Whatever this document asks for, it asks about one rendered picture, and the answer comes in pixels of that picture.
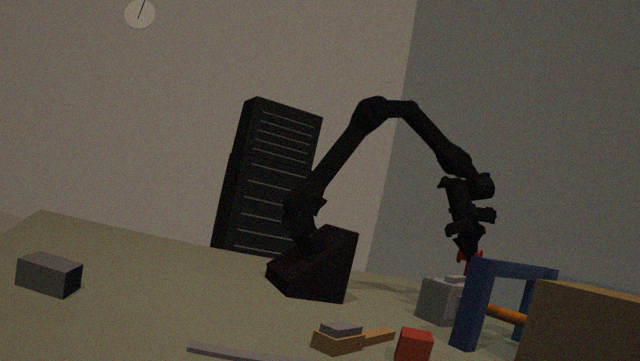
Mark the grey flat bar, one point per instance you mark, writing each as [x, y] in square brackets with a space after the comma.
[233, 354]

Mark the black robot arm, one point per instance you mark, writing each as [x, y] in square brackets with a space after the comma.
[305, 199]

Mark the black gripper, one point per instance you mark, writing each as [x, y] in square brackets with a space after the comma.
[469, 232]

